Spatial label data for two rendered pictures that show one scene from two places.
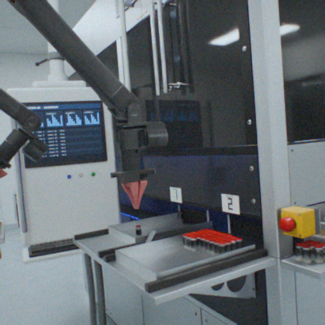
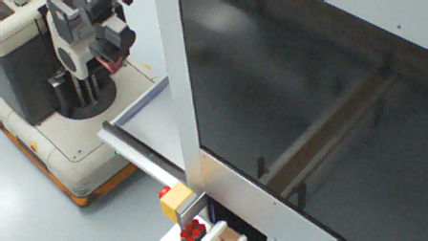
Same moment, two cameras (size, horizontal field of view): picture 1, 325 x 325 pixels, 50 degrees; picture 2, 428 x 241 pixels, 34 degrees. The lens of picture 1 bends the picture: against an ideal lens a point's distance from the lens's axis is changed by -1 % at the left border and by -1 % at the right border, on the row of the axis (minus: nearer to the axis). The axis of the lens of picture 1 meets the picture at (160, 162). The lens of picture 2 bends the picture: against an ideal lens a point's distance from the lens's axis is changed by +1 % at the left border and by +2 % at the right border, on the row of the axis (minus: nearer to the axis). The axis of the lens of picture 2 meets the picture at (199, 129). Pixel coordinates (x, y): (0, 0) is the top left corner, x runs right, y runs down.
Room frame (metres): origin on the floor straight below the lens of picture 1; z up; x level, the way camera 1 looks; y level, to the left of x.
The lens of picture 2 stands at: (0.81, -1.31, 2.48)
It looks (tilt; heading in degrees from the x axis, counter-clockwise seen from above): 51 degrees down; 77
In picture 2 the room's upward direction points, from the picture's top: 8 degrees counter-clockwise
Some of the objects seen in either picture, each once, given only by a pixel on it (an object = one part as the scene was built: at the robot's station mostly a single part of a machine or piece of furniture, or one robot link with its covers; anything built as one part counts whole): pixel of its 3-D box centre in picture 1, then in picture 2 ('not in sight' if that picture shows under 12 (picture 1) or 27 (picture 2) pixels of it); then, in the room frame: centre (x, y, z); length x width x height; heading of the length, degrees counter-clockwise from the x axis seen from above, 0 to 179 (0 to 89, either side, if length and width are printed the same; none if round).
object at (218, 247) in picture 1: (206, 244); not in sight; (1.09, -0.13, 0.91); 0.18 x 0.02 x 0.05; 30
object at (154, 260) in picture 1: (183, 252); (184, 125); (1.05, -0.05, 0.90); 0.34 x 0.26 x 0.04; 120
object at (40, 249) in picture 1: (74, 242); not in sight; (1.56, 0.42, 0.82); 0.40 x 0.14 x 0.02; 113
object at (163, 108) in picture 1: (147, 86); not in sight; (1.62, 0.03, 1.51); 0.47 x 0.01 x 0.59; 29
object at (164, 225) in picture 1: (159, 227); not in sight; (1.40, 0.02, 0.90); 0.34 x 0.26 x 0.04; 119
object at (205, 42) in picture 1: (207, 62); not in sight; (1.22, -0.19, 1.51); 0.43 x 0.01 x 0.59; 29
